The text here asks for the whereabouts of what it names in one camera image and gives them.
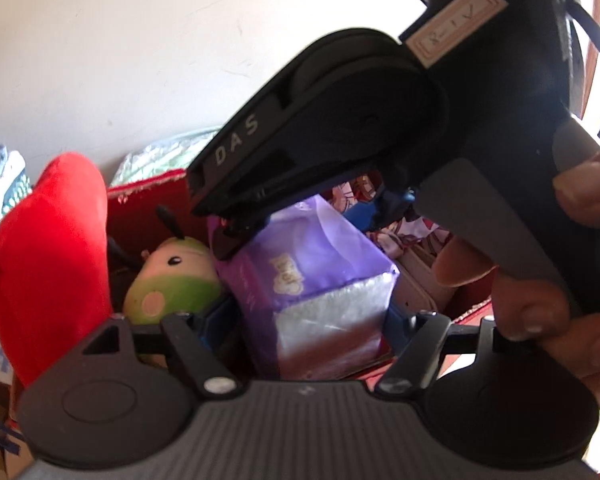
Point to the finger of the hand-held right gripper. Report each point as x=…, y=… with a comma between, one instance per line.
x=395, y=205
x=240, y=160

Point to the purple tissue pack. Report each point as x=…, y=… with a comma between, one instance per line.
x=305, y=260

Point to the red cardboard box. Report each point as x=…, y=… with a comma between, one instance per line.
x=145, y=210

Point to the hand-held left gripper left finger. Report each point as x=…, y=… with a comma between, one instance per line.
x=217, y=322

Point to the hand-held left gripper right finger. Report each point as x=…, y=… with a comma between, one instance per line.
x=394, y=325

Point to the floral fabric pouch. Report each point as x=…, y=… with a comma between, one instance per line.
x=415, y=232

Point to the green plush toy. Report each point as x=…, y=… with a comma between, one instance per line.
x=175, y=280

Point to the beige case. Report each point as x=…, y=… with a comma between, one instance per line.
x=420, y=280

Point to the stack of folded clothes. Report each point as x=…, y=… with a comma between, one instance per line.
x=0, y=180

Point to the red heart pillow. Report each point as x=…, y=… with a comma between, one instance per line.
x=45, y=260

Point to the person's right hand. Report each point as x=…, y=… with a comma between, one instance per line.
x=535, y=310

